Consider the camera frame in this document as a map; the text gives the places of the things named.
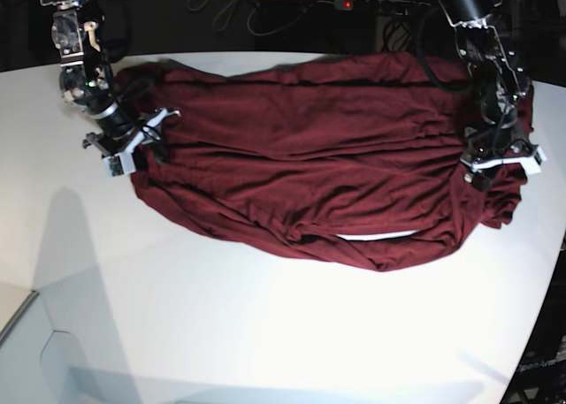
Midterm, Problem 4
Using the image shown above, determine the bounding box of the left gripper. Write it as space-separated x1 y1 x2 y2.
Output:
460 122 539 192

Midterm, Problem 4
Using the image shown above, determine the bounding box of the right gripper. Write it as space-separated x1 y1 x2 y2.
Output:
82 105 181 174

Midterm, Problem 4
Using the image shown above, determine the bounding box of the dark red t-shirt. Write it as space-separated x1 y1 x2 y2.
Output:
117 52 527 271

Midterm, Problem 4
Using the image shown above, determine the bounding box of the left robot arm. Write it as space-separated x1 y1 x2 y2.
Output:
415 0 546 192

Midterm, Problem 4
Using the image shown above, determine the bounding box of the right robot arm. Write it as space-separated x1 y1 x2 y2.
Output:
40 0 180 177

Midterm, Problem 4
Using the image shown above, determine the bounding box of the black power strip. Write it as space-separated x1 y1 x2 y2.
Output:
333 0 431 17

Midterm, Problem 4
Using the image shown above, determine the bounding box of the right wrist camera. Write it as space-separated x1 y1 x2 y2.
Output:
103 153 136 178

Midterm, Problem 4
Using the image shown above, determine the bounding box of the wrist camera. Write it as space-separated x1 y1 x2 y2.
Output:
521 146 547 176
103 153 136 178

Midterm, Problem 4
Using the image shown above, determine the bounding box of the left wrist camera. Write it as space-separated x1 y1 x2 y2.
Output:
521 146 547 176

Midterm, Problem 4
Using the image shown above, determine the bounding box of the white cable loop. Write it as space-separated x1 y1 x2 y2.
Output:
212 0 315 36

